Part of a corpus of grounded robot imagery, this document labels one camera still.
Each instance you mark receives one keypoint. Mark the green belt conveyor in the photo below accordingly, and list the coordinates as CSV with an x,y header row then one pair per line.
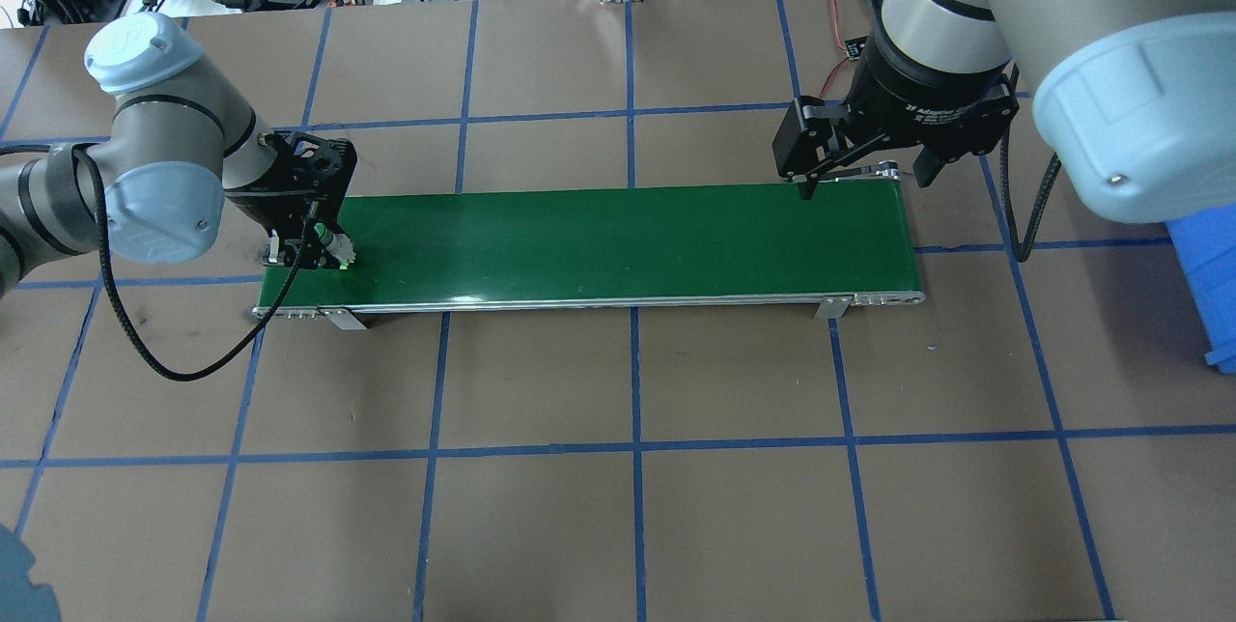
x,y
599,245

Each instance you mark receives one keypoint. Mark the small black controller board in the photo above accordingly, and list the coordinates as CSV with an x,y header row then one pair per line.
x,y
855,48

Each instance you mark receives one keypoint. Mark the grey push button green cap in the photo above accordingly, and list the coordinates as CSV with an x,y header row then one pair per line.
x,y
338,250

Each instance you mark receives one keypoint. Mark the blue plastic bin white liner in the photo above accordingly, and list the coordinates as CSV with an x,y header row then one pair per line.
x,y
1207,284

